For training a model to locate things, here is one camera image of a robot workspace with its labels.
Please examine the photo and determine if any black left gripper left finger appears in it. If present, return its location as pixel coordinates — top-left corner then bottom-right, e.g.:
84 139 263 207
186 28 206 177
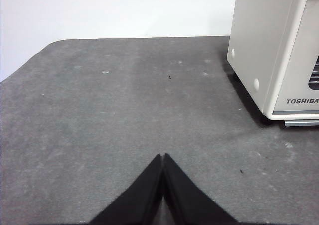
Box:
89 154 163 225

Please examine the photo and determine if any cream Toshiba toaster oven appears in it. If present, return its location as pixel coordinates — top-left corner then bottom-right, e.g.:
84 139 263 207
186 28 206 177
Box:
226 0 319 128

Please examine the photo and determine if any silver oven crumb tray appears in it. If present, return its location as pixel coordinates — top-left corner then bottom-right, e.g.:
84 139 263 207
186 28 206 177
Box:
284 119 319 128

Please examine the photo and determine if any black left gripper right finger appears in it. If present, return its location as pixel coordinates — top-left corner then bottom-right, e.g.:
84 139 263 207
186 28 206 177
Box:
162 153 242 225

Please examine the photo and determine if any oven door with glass window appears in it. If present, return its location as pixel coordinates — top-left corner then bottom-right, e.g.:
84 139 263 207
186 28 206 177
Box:
271 0 319 117

